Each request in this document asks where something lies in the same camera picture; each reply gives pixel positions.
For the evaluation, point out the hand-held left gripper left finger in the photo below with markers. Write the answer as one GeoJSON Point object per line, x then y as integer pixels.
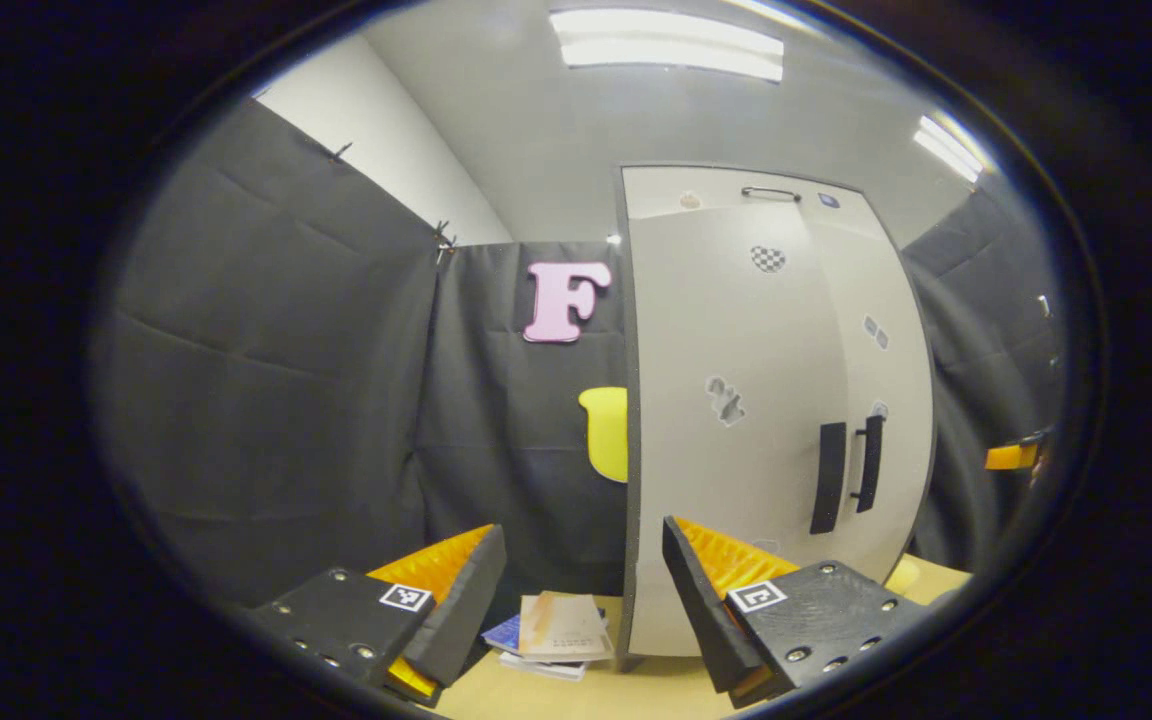
{"type": "Point", "coordinates": [466, 610]}

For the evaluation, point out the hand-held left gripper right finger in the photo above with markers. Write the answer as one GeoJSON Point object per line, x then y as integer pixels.
{"type": "Point", "coordinates": [701, 610]}

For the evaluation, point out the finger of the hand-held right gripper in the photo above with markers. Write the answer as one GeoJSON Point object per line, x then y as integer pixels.
{"type": "Point", "coordinates": [1008, 457]}

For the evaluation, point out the white cabinet door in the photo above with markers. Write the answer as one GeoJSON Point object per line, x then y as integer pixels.
{"type": "Point", "coordinates": [896, 380]}
{"type": "Point", "coordinates": [726, 470]}

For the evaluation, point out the white and grey cabinet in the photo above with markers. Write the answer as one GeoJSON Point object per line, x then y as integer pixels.
{"type": "Point", "coordinates": [624, 300]}

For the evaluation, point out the white cabinet drawer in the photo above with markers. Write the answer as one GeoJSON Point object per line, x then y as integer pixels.
{"type": "Point", "coordinates": [716, 190]}

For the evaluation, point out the blue book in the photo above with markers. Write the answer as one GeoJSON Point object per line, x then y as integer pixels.
{"type": "Point", "coordinates": [501, 635]}

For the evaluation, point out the white book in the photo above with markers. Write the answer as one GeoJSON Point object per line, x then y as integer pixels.
{"type": "Point", "coordinates": [541, 668]}

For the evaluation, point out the tan paperback book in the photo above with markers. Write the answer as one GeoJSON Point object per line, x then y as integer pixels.
{"type": "Point", "coordinates": [561, 625]}

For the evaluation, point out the ceiling light panel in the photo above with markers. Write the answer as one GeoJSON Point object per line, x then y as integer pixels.
{"type": "Point", "coordinates": [948, 148]}
{"type": "Point", "coordinates": [671, 45]}

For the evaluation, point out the black cloth clip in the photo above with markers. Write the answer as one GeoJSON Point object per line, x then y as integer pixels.
{"type": "Point", "coordinates": [339, 152]}
{"type": "Point", "coordinates": [444, 238]}

